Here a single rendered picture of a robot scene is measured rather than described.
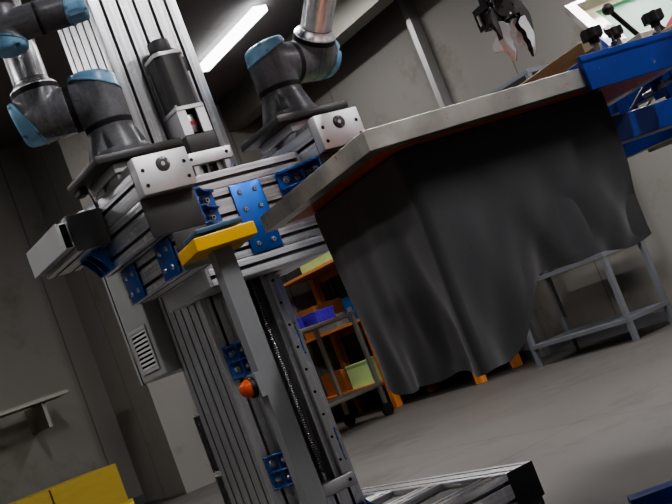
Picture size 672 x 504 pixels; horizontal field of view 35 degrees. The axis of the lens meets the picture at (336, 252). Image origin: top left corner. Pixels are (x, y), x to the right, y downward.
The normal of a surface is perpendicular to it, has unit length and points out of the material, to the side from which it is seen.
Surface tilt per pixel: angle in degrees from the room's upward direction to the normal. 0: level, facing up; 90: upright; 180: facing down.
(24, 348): 90
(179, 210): 90
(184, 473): 90
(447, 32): 90
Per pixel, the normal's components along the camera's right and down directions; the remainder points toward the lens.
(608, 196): 0.61, -0.24
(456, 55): -0.79, 0.25
